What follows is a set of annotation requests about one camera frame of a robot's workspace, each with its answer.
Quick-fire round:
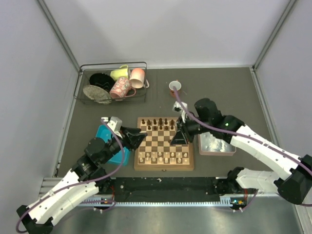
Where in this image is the pink metal tin tray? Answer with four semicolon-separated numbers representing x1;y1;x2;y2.
198;132;236;156

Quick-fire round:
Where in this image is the blue plastic tray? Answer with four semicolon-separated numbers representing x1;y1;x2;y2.
96;125;130;166

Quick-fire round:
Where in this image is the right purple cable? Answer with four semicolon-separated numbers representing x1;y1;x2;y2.
173;86;312;212

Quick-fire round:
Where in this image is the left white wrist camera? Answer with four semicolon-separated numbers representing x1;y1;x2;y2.
100;117;122;134

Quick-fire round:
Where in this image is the brown mug white inside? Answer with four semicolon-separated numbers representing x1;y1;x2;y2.
169;80;182;98

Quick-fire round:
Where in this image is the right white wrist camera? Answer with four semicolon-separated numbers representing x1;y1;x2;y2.
172;101;188;122

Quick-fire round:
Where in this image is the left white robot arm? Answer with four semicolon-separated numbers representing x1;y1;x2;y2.
16;127;148;234

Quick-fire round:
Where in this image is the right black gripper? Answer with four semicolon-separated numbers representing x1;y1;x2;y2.
170;115;212;145

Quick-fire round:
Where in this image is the wooden chess board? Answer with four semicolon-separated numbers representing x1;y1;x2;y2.
134;117;194;171

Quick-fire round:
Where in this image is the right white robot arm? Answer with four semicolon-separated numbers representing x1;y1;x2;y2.
171;98;312;205

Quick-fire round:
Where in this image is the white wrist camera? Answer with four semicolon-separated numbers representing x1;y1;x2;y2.
100;117;122;134
172;101;188;122

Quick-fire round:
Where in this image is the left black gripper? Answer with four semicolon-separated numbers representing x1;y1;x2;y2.
100;126;148;164

